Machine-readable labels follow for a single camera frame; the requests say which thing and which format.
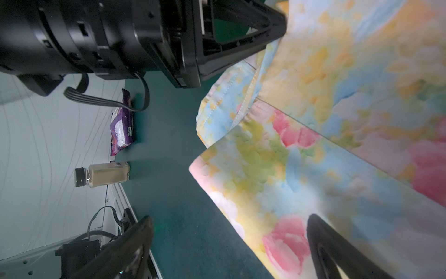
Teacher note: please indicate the brown capped bottle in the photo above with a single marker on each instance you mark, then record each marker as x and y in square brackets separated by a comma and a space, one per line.
[102, 174]

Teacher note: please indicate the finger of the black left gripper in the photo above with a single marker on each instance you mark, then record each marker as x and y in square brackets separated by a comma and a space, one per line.
[213, 56]

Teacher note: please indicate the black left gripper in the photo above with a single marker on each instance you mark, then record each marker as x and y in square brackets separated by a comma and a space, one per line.
[47, 40]

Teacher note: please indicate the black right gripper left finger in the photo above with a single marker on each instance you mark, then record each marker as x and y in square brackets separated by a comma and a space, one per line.
[125, 258]

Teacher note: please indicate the pastel floral skirt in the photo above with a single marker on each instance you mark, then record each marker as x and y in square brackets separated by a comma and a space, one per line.
[345, 118]

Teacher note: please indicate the purple snack packet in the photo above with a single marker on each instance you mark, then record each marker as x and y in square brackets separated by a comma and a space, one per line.
[121, 130]

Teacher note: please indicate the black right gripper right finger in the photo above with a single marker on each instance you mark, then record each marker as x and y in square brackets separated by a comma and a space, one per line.
[331, 254]

